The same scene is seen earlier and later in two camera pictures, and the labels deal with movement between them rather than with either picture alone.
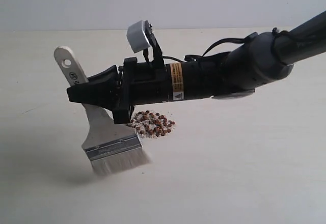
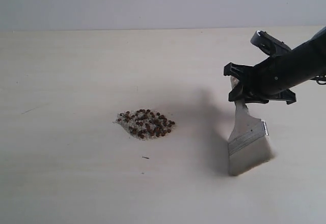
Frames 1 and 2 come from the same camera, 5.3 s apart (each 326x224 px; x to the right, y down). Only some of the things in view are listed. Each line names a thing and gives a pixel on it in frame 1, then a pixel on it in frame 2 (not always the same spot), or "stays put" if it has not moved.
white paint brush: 111,146 → 249,145
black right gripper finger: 102,90 → 239,93
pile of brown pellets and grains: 150,124 stays put
